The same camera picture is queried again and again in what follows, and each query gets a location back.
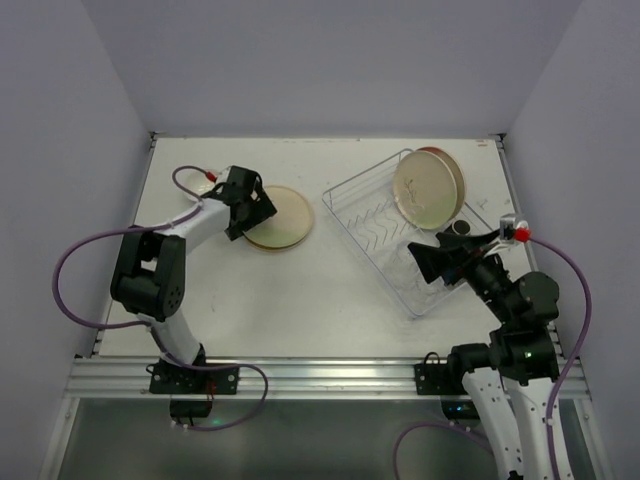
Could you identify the blue mug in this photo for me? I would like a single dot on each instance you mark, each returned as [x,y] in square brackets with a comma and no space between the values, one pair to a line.
[453,276]

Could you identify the white ceramic bowl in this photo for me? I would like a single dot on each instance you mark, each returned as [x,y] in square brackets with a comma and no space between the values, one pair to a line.
[197,182]

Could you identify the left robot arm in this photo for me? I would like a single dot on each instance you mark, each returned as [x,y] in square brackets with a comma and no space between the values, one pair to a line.
[149,279]

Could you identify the cream plate yellow patch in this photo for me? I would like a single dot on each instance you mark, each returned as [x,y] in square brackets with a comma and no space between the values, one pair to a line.
[274,249]

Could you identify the white wire dish rack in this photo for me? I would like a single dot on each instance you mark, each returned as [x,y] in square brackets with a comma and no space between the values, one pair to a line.
[373,187]

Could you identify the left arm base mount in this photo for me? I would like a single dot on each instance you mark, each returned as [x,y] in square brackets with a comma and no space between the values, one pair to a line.
[192,392]

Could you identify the cream plate green patch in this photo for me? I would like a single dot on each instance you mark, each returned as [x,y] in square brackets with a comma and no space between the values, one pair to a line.
[293,221]

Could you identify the aluminium mounting rail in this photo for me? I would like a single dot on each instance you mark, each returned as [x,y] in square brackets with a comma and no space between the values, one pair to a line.
[289,378]

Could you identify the cream plate orange patch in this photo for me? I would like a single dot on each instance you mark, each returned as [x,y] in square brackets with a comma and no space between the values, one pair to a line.
[457,173]

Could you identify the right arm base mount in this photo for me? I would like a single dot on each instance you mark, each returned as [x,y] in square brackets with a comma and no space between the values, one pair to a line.
[433,378]

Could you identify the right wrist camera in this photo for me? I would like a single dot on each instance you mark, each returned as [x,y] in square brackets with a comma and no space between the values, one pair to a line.
[512,225]

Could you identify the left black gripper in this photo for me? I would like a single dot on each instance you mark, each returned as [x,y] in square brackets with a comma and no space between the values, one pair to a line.
[252,214]

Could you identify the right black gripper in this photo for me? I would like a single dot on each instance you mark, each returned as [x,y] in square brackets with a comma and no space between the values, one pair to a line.
[451,264]

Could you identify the black mug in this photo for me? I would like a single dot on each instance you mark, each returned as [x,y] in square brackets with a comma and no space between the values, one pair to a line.
[459,227]

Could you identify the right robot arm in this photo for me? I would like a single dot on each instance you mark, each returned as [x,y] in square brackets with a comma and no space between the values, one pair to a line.
[514,379]

